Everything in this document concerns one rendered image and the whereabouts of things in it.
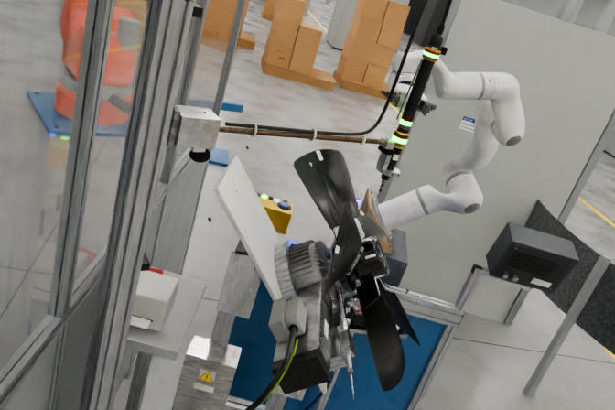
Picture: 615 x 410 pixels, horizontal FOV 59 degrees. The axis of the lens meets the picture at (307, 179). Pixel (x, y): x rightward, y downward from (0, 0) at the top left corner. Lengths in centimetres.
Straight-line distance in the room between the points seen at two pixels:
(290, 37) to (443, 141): 581
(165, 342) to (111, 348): 23
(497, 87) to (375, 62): 795
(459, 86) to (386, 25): 788
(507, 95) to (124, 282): 131
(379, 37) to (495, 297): 640
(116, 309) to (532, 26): 278
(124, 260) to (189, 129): 34
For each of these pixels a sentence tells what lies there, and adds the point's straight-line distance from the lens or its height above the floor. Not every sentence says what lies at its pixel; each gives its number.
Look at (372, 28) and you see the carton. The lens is 965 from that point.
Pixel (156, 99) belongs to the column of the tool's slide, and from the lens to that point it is 114.
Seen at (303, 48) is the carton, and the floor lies 54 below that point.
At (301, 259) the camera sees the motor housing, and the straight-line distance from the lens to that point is 157.
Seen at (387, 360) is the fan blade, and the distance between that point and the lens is 153.
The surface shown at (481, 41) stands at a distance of 341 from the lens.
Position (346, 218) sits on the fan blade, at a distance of 132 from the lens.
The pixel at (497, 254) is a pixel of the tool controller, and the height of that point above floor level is 113.
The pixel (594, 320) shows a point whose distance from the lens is 335.
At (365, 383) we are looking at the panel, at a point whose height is 38.
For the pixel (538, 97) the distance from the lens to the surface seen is 357.
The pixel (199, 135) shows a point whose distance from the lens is 121.
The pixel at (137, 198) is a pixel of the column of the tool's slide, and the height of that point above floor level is 138.
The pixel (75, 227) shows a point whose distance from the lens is 133.
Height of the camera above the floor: 195
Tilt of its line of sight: 22 degrees down
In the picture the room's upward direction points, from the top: 17 degrees clockwise
